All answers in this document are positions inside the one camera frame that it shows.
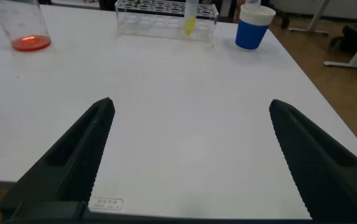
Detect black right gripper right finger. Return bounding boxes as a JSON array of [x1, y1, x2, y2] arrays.
[[269, 99, 357, 222]]

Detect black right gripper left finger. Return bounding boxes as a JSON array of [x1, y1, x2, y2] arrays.
[[0, 96, 116, 222]]

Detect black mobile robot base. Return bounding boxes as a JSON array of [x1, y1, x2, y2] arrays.
[[329, 24, 357, 62]]

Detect clear glass beaker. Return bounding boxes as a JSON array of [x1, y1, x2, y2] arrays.
[[0, 0, 52, 52]]

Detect clear acrylic test tube rack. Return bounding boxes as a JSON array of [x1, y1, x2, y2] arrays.
[[114, 0, 219, 44]]

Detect yellow pigment test tube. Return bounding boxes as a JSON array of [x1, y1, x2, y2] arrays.
[[183, 0, 199, 37]]

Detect white table label sticker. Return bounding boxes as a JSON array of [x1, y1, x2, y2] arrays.
[[88, 196, 124, 212]]

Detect blue white paper cup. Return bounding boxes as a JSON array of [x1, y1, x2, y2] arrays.
[[234, 3, 277, 51]]

